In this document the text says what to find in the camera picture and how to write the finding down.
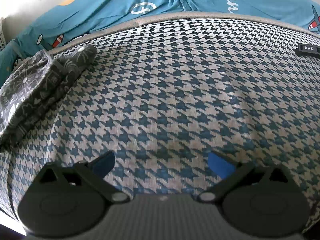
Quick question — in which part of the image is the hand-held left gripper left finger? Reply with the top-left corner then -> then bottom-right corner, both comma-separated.
35,151 -> 130,204

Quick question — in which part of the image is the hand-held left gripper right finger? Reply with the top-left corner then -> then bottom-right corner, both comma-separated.
199,152 -> 292,204

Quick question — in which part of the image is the houndstooth bed mat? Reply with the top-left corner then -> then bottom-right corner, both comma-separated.
0,12 -> 320,240

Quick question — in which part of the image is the grey patterned folded cloth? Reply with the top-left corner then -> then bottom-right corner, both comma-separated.
0,44 -> 98,148

